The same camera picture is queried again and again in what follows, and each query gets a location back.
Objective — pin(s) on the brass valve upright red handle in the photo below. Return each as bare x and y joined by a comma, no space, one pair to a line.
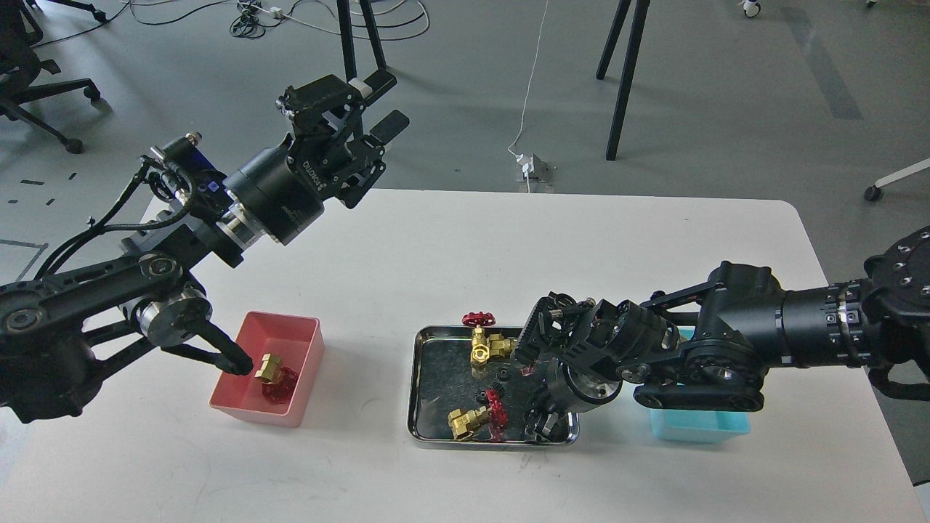
482,342

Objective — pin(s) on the black stand legs right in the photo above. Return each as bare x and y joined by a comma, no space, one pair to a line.
630,60

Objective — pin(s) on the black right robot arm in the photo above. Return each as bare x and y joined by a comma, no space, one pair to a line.
709,347

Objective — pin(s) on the blue plastic box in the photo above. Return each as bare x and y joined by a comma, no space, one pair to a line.
697,426

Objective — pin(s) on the brass valve front red handle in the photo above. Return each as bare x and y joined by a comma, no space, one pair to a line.
464,424

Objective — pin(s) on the black office chair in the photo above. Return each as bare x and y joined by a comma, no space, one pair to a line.
21,67

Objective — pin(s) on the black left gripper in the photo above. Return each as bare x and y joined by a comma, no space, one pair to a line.
283,188

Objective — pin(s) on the pink plastic box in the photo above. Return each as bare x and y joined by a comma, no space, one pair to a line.
286,352

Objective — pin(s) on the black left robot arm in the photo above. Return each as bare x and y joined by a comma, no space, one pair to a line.
64,333

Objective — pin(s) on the metal tray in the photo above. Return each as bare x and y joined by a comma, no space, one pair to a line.
442,380

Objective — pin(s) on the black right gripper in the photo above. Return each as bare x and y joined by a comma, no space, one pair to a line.
581,348

